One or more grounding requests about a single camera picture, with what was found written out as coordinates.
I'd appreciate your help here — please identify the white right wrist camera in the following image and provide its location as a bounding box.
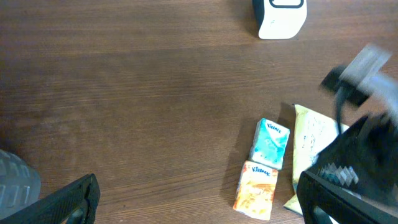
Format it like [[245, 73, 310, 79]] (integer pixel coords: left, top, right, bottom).
[[321, 44, 397, 107]]

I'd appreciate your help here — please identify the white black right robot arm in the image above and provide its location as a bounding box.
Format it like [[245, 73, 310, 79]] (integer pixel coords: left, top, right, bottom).
[[309, 74, 397, 206]]

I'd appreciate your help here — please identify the grey plastic mesh basket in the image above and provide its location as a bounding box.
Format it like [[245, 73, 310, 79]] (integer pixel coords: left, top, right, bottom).
[[0, 150, 41, 219]]

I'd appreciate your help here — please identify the orange Kleenex tissue pack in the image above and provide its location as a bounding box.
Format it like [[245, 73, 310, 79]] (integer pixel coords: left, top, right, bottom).
[[233, 161, 278, 221]]

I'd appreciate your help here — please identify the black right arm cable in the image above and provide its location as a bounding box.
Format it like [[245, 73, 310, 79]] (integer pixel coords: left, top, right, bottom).
[[334, 86, 348, 136]]

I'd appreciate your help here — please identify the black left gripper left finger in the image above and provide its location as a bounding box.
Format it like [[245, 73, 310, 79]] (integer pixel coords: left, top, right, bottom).
[[1, 174, 100, 224]]

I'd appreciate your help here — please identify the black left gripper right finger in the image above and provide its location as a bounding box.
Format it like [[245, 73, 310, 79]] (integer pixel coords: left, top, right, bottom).
[[297, 171, 397, 224]]

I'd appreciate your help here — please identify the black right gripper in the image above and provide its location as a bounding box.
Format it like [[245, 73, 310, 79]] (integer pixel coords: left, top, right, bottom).
[[308, 114, 397, 206]]

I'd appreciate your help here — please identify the yellow snack bag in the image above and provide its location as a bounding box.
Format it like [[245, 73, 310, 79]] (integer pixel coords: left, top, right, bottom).
[[282, 104, 351, 216]]

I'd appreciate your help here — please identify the teal Kleenex tissue pack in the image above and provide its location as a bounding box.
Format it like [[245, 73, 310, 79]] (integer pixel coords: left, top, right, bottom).
[[249, 118, 290, 170]]

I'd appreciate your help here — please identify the white barcode scanner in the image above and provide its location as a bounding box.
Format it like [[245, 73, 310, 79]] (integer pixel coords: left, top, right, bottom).
[[252, 0, 307, 40]]

